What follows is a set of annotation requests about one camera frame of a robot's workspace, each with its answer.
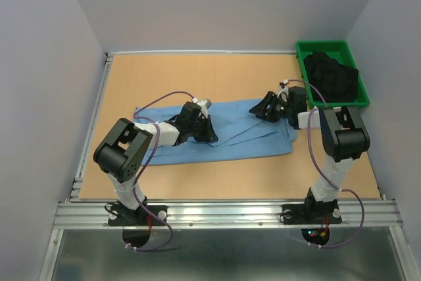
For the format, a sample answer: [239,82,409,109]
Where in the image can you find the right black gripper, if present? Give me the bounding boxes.
[249,91,293,122]

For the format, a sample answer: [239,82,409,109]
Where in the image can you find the light blue long sleeve shirt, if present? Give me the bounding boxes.
[151,99,297,165]

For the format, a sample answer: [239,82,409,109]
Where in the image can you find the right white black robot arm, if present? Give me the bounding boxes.
[249,84,370,225]

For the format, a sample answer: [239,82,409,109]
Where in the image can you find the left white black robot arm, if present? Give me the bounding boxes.
[93,99,218,226]

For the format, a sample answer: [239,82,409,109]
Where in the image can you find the black crumpled shirt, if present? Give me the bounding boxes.
[304,51,359,103]

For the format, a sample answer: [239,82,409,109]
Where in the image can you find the green plastic bin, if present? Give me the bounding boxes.
[295,40,370,109]

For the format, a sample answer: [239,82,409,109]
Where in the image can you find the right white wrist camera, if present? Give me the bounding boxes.
[277,80,289,103]

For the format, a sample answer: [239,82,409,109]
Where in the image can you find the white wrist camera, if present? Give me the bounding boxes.
[191,97,212,112]
[277,80,289,103]

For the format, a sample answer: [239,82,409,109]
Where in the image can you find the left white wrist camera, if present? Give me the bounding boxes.
[191,97,212,112]

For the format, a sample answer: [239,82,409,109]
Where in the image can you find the aluminium front rail frame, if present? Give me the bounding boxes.
[53,199,403,230]

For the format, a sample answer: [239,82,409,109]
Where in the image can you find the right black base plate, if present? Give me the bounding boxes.
[281,204,342,225]

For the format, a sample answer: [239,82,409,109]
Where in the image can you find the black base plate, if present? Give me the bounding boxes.
[104,202,163,227]
[281,204,342,225]

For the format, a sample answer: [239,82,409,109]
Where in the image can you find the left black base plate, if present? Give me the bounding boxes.
[104,202,163,227]

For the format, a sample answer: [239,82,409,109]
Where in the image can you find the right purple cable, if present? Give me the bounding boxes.
[280,79,364,249]

